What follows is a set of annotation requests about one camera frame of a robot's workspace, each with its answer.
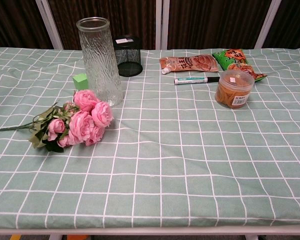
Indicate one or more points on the pink rose bouquet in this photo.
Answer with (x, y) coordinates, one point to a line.
(82, 125)

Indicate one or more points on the textured clear glass vase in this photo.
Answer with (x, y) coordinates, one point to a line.
(100, 62)

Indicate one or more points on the green white checked tablecloth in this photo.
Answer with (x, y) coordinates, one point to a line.
(165, 162)

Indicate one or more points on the white marker with black cap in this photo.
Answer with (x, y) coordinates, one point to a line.
(190, 80)

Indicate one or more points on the black mesh pen holder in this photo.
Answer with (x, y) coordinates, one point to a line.
(130, 58)

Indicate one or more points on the orange sauce pouch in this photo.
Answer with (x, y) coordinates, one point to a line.
(190, 63)

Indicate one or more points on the small green cube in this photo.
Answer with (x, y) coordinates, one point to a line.
(79, 81)

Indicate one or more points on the clear jar of rubber bands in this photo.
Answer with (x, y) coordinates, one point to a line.
(233, 90)

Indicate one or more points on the green snack bag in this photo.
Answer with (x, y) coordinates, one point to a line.
(229, 60)

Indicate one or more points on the white partition post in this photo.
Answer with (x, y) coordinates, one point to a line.
(50, 27)
(162, 25)
(267, 25)

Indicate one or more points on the white table frame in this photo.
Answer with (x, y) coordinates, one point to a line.
(165, 231)

